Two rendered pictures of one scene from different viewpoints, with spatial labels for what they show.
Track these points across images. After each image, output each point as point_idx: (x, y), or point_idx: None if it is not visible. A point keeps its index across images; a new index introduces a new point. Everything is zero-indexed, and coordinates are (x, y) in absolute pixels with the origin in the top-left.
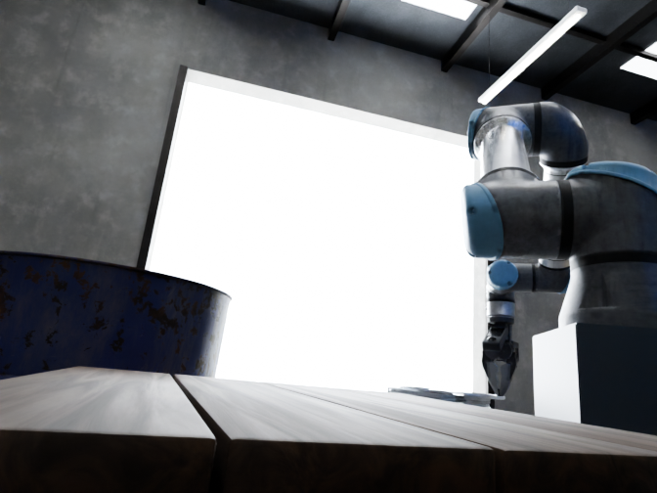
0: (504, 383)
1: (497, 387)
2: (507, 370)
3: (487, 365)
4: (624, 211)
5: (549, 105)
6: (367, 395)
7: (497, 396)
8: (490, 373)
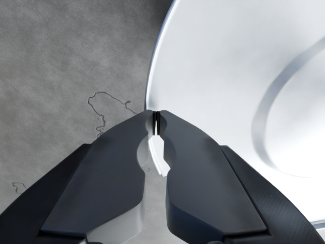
0: (124, 126)
1: (163, 115)
2: (85, 181)
3: (250, 203)
4: None
5: None
6: None
7: (151, 56)
8: (210, 160)
